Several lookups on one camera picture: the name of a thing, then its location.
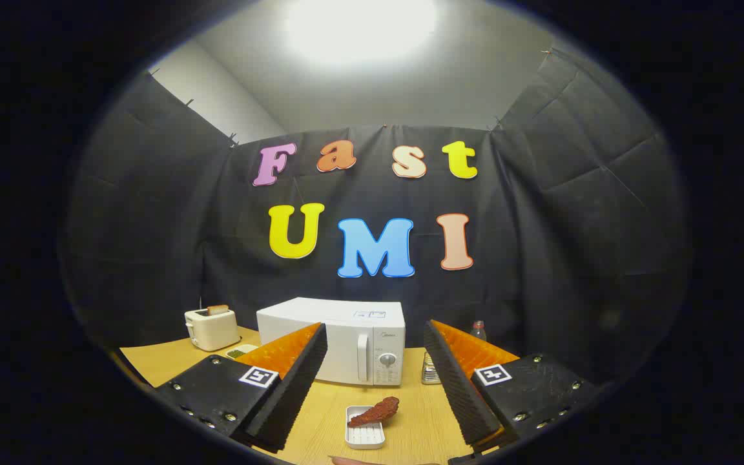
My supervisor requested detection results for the cream bread toaster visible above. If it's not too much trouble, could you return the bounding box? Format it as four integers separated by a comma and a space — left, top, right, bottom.
184, 308, 242, 352

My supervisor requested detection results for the reddish brown meat piece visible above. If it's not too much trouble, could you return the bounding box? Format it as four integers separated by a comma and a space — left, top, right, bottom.
348, 397, 400, 428

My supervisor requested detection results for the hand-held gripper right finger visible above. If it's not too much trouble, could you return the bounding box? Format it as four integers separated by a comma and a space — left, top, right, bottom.
424, 319, 605, 463

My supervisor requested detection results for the small white ribbed tray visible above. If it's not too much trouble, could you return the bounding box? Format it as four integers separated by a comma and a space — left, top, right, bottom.
345, 405, 387, 450

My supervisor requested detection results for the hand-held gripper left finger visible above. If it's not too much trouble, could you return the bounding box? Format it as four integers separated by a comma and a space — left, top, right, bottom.
152, 322, 329, 454

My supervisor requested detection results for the white toaster oven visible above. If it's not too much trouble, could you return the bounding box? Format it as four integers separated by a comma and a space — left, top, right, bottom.
256, 297, 406, 387

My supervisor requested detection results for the metal wire basket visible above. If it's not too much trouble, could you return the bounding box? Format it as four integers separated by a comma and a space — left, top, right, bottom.
421, 352, 442, 386

